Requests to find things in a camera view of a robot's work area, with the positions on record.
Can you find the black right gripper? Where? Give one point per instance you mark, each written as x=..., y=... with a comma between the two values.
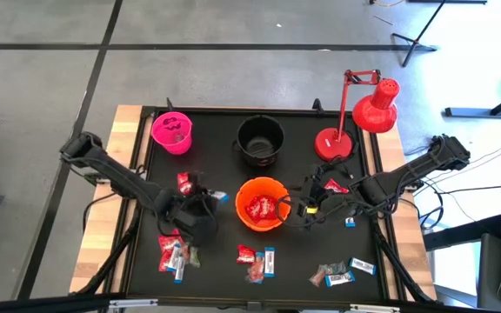
x=335, y=206

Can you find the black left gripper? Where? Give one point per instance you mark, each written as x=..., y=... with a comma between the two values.
x=189, y=217

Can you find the blue white chocolate bar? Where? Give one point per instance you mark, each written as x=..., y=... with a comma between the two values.
x=362, y=266
x=339, y=278
x=179, y=273
x=350, y=222
x=260, y=255
x=175, y=257
x=269, y=263
x=221, y=197

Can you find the orange pumpkin face bucket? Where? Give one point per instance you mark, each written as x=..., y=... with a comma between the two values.
x=244, y=217

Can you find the clear red gummy pack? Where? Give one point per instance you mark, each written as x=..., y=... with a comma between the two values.
x=185, y=251
x=255, y=271
x=318, y=275

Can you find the clear green gummy pack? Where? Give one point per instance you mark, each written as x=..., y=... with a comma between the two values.
x=194, y=256

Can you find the clear dark gummy pack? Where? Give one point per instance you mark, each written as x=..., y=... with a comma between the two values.
x=336, y=268

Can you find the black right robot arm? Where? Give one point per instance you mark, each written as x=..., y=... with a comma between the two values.
x=407, y=174

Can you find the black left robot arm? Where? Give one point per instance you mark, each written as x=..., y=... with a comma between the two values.
x=120, y=176

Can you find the black table mat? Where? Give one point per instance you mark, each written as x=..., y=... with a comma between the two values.
x=224, y=243

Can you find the pink plastic bucket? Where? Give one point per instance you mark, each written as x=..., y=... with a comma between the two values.
x=176, y=145

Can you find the black plastic bucket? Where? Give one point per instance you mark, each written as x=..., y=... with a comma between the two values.
x=259, y=148

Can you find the red desk lamp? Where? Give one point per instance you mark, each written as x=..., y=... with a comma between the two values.
x=374, y=113

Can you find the black desk leg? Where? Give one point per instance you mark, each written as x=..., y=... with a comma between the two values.
x=472, y=112

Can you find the black tripod stand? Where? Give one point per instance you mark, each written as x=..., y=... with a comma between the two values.
x=414, y=42

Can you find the black frame clamp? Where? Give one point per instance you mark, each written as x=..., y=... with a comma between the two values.
x=318, y=106
x=170, y=105

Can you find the silver aluminium bracket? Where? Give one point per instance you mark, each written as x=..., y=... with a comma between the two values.
x=133, y=303
x=374, y=309

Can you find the black aluminium frame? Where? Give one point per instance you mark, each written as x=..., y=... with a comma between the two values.
x=59, y=304

